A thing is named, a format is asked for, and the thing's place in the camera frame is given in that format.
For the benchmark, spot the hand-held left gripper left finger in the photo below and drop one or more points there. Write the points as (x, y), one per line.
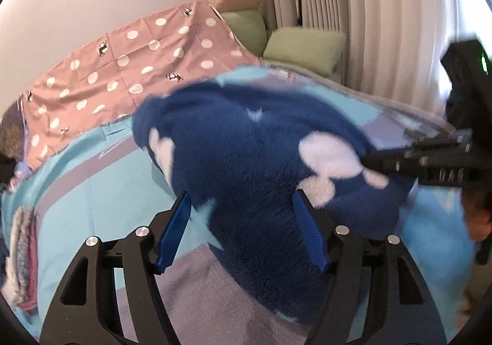
(175, 231)

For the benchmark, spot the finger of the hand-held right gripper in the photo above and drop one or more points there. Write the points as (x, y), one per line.
(415, 168)
(442, 142)

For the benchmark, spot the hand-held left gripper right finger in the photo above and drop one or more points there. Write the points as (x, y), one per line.
(312, 235)

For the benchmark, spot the dark blue fleece garment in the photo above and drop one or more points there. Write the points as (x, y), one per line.
(250, 160)

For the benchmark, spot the stack of folded clothes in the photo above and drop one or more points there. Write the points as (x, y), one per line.
(23, 260)

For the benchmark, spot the person's right hand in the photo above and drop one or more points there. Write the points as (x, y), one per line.
(478, 214)

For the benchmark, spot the light blue blanket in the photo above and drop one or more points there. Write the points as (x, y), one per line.
(96, 176)

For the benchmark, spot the white curtain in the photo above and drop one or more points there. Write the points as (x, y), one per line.
(384, 22)

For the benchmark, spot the large green pillow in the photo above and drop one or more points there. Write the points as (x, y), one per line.
(303, 49)

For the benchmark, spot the pink polka dot sheet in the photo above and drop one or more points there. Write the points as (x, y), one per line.
(115, 72)

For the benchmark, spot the dark purple patterned blanket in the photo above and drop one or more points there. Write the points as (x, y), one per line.
(9, 129)

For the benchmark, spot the small green pillow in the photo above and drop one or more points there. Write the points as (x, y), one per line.
(246, 31)

